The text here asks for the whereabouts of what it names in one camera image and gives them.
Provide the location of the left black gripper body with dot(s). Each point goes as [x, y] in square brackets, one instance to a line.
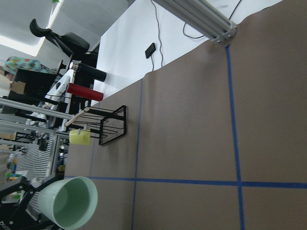
[13, 216]

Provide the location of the pale green cup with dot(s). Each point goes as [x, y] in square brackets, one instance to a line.
[69, 203]

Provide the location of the yellow cup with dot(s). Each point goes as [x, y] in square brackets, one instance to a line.
[80, 137]

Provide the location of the red thermos bottle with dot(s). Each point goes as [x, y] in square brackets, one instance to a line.
[84, 92]

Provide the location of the black thermos bottle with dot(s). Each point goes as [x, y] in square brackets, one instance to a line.
[81, 71]

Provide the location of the small black puck device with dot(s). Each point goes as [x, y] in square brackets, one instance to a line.
[150, 50]

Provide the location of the black wire cup rack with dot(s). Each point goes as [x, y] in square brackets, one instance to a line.
[104, 125]

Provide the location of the aluminium frame post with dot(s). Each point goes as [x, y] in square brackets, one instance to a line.
[203, 17]

